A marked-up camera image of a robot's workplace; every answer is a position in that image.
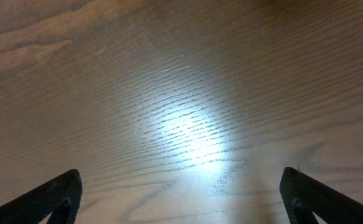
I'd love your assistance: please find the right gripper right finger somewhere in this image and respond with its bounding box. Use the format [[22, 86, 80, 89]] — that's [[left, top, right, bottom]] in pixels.
[[280, 167, 363, 224]]

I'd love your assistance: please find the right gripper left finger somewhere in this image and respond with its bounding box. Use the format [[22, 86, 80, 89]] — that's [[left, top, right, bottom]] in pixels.
[[0, 169, 83, 224]]

